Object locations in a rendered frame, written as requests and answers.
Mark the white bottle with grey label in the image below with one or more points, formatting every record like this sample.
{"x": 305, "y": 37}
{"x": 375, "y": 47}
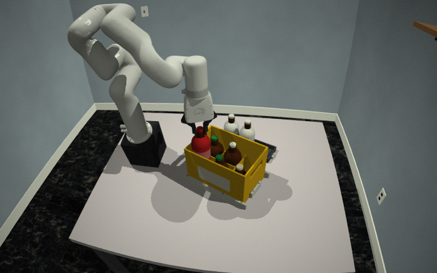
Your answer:
{"x": 231, "y": 125}
{"x": 247, "y": 131}

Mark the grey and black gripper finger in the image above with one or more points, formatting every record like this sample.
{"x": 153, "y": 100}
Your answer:
{"x": 206, "y": 123}
{"x": 190, "y": 124}

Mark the red bottle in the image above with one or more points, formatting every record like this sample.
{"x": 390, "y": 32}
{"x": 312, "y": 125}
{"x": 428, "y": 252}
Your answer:
{"x": 201, "y": 144}

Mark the yellow crate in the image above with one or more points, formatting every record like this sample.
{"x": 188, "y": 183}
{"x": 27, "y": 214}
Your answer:
{"x": 227, "y": 180}

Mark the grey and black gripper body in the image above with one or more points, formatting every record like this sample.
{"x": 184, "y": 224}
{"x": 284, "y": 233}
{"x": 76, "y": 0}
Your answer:
{"x": 198, "y": 109}

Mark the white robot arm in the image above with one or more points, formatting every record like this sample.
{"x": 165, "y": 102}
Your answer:
{"x": 116, "y": 22}

